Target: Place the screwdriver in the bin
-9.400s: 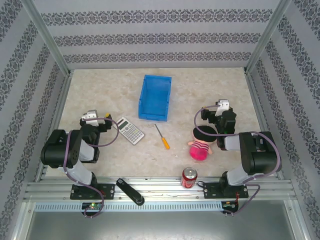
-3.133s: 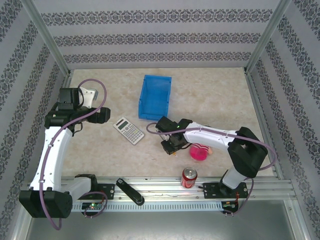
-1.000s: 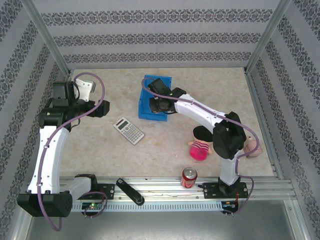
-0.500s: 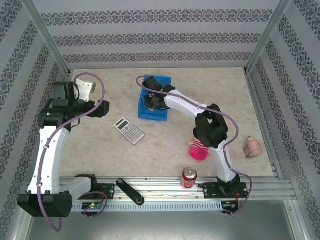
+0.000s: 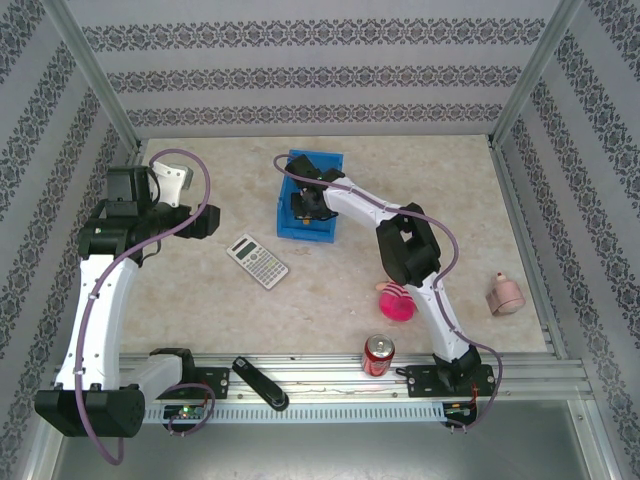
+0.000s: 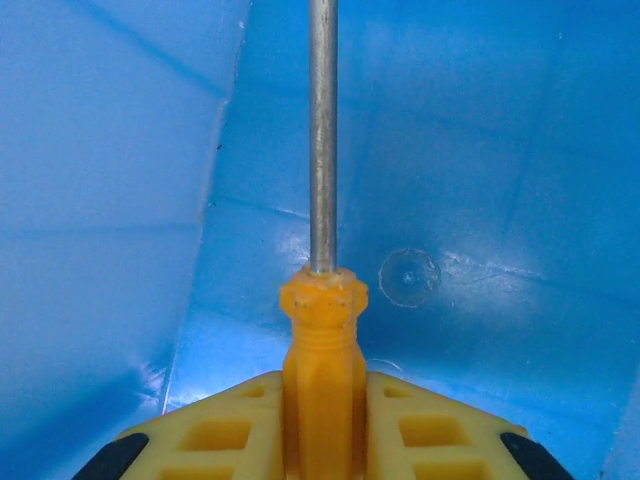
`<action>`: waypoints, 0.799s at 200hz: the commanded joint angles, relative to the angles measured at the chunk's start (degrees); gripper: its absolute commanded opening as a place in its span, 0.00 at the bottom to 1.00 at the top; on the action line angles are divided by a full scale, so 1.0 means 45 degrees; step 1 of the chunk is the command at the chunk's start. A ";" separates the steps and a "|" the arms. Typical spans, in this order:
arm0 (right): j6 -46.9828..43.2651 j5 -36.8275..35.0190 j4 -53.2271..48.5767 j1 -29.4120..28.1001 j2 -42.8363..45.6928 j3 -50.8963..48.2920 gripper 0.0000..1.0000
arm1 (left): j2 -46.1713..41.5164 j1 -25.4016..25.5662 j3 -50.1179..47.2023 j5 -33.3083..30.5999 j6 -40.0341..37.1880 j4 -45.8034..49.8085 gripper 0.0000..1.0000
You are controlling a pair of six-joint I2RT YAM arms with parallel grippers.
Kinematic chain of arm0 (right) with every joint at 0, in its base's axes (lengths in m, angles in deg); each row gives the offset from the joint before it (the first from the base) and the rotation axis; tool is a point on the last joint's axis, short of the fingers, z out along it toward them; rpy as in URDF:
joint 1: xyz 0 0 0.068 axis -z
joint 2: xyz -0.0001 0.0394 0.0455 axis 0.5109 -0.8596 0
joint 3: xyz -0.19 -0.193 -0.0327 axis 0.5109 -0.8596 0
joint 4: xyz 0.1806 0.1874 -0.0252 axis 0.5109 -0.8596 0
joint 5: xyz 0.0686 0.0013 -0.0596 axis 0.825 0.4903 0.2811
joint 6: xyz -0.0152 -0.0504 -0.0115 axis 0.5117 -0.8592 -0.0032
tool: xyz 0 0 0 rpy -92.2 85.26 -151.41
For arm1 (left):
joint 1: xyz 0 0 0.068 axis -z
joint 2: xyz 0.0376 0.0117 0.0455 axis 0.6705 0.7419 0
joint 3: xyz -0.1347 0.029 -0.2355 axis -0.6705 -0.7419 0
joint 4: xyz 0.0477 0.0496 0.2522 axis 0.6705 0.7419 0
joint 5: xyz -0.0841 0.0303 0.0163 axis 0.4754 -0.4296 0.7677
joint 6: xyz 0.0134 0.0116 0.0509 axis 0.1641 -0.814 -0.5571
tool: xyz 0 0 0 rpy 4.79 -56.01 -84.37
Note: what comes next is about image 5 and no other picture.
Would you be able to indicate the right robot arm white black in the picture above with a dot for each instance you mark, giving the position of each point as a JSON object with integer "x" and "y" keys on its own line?
{"x": 440, "y": 310}

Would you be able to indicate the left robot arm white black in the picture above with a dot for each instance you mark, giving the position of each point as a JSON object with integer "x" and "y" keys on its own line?
{"x": 100, "y": 310}

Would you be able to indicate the blue plastic bin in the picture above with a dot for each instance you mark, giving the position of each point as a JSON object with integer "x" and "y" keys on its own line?
{"x": 287, "y": 220}

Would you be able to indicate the white calculator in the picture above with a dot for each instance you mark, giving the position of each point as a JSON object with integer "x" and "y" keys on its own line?
{"x": 257, "y": 260}

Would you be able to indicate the pink plastic cup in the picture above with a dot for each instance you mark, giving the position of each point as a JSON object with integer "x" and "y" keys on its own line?
{"x": 397, "y": 305}

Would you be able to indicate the red soda can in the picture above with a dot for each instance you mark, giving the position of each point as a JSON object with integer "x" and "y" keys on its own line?
{"x": 378, "y": 357}

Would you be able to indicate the black stapler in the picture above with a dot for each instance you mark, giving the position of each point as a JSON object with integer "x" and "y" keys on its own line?
{"x": 262, "y": 385}

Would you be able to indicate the beige pink toy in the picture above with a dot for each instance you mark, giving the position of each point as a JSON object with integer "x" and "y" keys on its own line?
{"x": 505, "y": 297}

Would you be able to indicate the small green circuit board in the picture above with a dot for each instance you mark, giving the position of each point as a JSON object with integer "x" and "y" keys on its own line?
{"x": 187, "y": 412}
{"x": 457, "y": 410}

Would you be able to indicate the aluminium frame post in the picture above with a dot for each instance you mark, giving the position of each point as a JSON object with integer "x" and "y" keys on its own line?
{"x": 95, "y": 75}
{"x": 535, "y": 70}

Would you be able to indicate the aluminium mounting rail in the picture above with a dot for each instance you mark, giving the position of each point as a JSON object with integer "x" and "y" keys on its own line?
{"x": 325, "y": 380}

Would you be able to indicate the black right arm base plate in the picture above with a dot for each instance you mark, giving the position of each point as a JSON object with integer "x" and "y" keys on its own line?
{"x": 425, "y": 382}

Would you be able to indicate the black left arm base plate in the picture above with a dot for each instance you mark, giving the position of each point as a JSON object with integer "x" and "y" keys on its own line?
{"x": 212, "y": 382}

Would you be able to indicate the aluminium side rail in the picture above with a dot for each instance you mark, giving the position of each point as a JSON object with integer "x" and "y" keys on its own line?
{"x": 530, "y": 250}

